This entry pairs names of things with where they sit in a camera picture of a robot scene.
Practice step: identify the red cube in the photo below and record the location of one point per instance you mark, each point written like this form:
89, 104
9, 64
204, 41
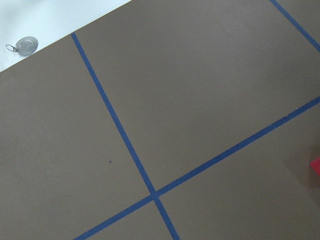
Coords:
315, 165

